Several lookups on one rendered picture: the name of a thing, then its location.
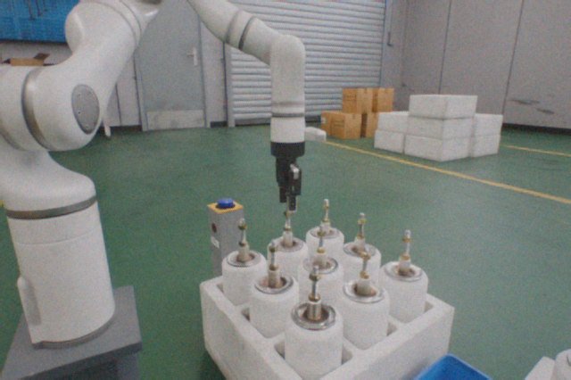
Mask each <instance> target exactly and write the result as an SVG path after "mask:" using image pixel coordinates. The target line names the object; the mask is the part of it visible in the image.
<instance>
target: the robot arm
mask: <svg viewBox="0 0 571 380"><path fill-rule="evenodd" d="M165 1H166V0H82V1H81V2H80V3H79V4H78V5H77V6H76V7H75V8H74V9H73V10H71V11H70V13H69V15H68V16H67V19H66V22H65V36H66V40H67V42H68V45H69V47H70V50H71V51H72V52H73V55H72V56H71V57H70V58H69V59H67V60H66V61H65V62H62V63H60V64H57V65H53V66H0V200H1V202H2V203H3V205H4V209H5V214H6V217H7V220H8V224H9V228H10V231H11V235H12V242H13V246H14V250H15V253H16V257H17V261H18V265H20V269H21V276H20V279H18V281H17V284H16V286H17V287H18V289H19V293H20V294H21V300H22V304H23V308H24V310H25V314H26V319H27V322H28V326H29V332H30V336H31V339H32V346H33V347H34V351H37V350H41V349H52V350H63V349H69V348H74V347H77V345H81V344H83V343H87V342H89V341H91V340H93V339H95V338H96V337H97V336H100V335H102V334H103V333H105V332H106V331H107V330H108V329H109V328H110V327H111V326H112V324H113V323H114V321H115V318H116V311H115V306H114V305H115V304H114V299H113V295H112V284H111V279H110V273H109V268H108V261H107V256H106V250H105V246H104V240H103V230H102V224H101V219H99V213H98V207H97V201H96V196H95V187H94V183H93V181H92V180H91V179H90V178H88V177H86V176H84V175H81V174H79V173H77V172H74V171H70V170H68V169H65V168H64V167H62V166H60V165H59V164H58V163H56V162H55V161H54V160H53V159H52V158H51V157H50V154H49V152H48V151H68V150H75V149H79V148H81V147H83V146H84V145H86V144H87V143H88V142H89V141H90V140H91V139H92V138H93V136H94V135H95V132H96V131H97V128H98V126H100V124H101V121H102V119H103V115H104V113H105V110H106V107H107V105H108V102H109V99H110V96H111V94H112V90H113V88H114V86H115V84H116V82H117V80H118V78H119V76H120V73H121V71H122V69H123V68H124V66H125V64H127V63H128V61H129V59H130V58H131V56H132V55H133V53H134V52H135V51H136V49H137V46H138V44H139V42H140V40H141V38H142V36H143V35H144V33H145V30H146V27H147V26H148V25H149V23H150V22H152V21H154V19H155V18H156V17H157V16H158V15H159V13H160V12H161V11H162V9H163V7H164V5H165ZM187 2H188V3H189V4H190V5H191V6H192V8H193V9H194V11H195V12H196V13H197V15H198V16H199V18H200V19H201V21H202V23H203V25H204V26H205V27H206V28H207V30H209V31H210V32H211V33H212V34H213V35H214V36H215V37H217V38H218V39H220V40H221V41H223V42H225V43H227V44H229V45H231V46H233V47H234V48H237V49H239V51H241V52H243V53H245V54H249V55H251V56H253V57H255V58H256V59H258V60H260V61H261V62H265V63H266V64H268V65H269V66H270V72H271V83H272V97H271V115H272V116H271V125H270V147H271V154H272V155H273V157H276V176H277V178H276V181H277V185H278V187H279V201H280V202H286V211H287V213H295V212H296V211H297V196H298V195H301V193H302V169H299V165H298V164H297V158H299V157H302V156H303V155H304V154H305V139H306V140H311V141H326V132H324V131H321V129H318V128H313V127H307V128H306V127H305V121H304V91H303V86H304V73H305V58H306V53H305V47H304V45H303V43H302V41H301V40H300V39H299V38H298V37H295V36H292V35H282V34H280V33H278V32H276V31H275V30H273V29H271V28H269V27H268V26H267V25H266V24H265V23H264V21H261V20H260V19H258V18H257V17H255V16H253V15H251V14H250V13H248V12H246V11H244V10H242V9H241V8H239V7H237V6H234V5H232V4H231V3H229V2H227V1H226V0H187ZM280 173H281V174H280ZM293 186H294V191H293Z"/></svg>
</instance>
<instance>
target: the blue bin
mask: <svg viewBox="0 0 571 380"><path fill-rule="evenodd" d="M412 380H492V379H491V378H490V377H489V376H486V375H485V374H483V373H482V372H480V370H478V369H476V368H474V367H472V366H470V365H469V364H468V363H467V362H465V361H464V360H462V359H460V358H458V357H457V356H455V355H453V354H443V355H442V356H441V357H440V358H439V359H437V360H436V361H435V362H434V363H433V364H431V365H430V366H429V367H428V368H426V369H424V370H423V371H421V372H420V374H419V375H418V376H416V377H415V378H414V379H412Z"/></svg>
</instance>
